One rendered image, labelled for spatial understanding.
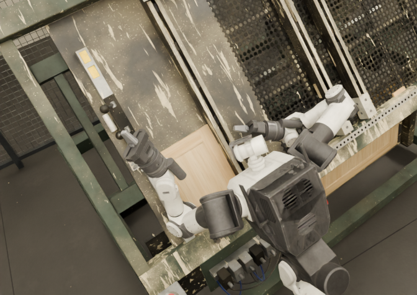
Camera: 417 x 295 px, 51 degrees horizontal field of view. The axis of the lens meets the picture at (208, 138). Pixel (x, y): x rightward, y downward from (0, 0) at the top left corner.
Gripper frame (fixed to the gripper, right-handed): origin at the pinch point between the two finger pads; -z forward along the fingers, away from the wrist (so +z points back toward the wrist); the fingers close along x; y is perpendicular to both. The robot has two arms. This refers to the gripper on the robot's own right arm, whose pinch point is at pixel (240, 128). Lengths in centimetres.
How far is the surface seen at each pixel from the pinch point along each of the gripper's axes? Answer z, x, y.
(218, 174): -1.2, -26.5, 13.2
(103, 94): -55, -13, -16
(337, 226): 92, -73, 32
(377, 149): 126, -66, -17
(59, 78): -73, -19, -24
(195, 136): -13.5, -20.9, -2.4
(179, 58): -24.2, -5.4, -33.0
